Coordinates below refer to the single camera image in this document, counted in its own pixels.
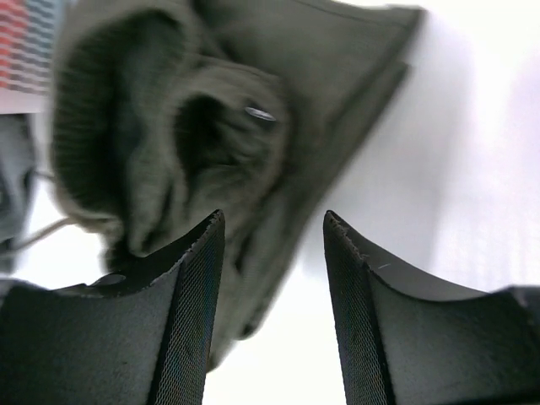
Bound olive green shorts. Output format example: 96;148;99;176
51;1;424;367

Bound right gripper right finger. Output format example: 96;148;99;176
323;211;539;404

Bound grey shorts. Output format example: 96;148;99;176
1;114;36;274

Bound white plastic basket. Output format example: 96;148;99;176
1;0;63;114

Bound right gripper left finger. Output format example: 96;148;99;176
1;211;224;404

